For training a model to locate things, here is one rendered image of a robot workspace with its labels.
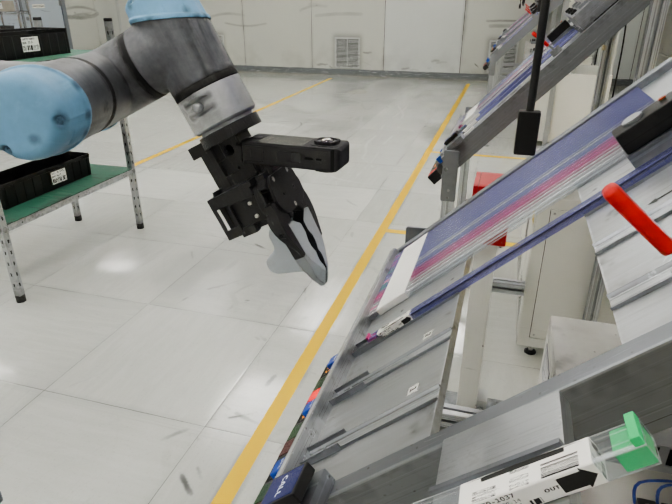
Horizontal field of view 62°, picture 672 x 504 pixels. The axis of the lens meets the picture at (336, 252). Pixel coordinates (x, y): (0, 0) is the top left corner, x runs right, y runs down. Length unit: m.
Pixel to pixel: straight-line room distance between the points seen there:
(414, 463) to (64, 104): 0.41
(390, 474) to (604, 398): 0.19
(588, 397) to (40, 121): 0.47
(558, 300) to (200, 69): 1.64
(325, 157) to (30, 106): 0.27
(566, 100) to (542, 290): 3.26
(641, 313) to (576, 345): 0.65
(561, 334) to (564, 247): 0.84
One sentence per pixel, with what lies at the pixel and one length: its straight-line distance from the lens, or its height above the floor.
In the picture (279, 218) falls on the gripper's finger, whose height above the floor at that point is 0.99.
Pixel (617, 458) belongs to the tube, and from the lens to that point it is 0.24.
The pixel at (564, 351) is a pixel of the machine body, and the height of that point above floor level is 0.62.
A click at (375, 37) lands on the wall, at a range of 9.42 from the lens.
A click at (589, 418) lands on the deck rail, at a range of 0.46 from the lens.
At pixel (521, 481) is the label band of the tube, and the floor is 1.03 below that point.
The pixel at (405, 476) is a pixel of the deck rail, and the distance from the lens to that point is 0.51.
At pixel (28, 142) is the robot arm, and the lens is 0.53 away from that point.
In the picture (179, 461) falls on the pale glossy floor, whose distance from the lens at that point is 1.75.
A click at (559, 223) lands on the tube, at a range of 0.71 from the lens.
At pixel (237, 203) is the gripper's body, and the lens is 0.64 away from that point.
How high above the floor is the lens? 1.21
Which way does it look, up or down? 25 degrees down
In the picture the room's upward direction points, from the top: straight up
